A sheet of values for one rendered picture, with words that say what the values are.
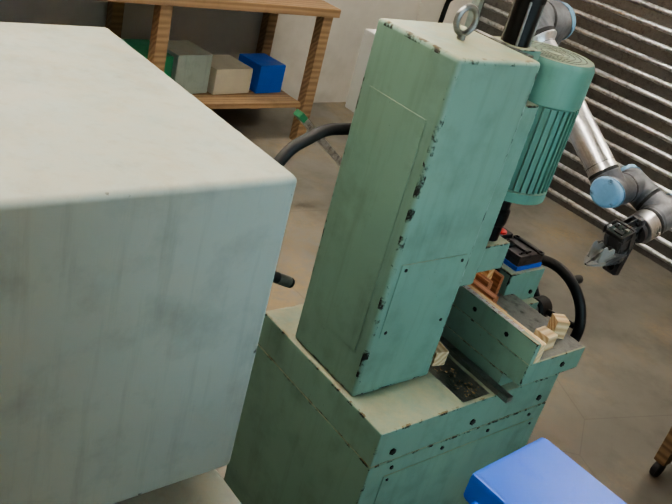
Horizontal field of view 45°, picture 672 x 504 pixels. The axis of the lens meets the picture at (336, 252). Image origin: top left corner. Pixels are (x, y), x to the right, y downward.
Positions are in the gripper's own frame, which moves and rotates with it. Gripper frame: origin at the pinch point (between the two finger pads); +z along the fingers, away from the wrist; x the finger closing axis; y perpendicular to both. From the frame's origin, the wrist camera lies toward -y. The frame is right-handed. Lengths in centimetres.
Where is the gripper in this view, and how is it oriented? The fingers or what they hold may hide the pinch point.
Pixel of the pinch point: (588, 264)
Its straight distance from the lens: 233.2
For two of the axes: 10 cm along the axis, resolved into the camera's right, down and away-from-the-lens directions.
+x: 5.8, 5.1, -6.3
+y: -0.4, -7.6, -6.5
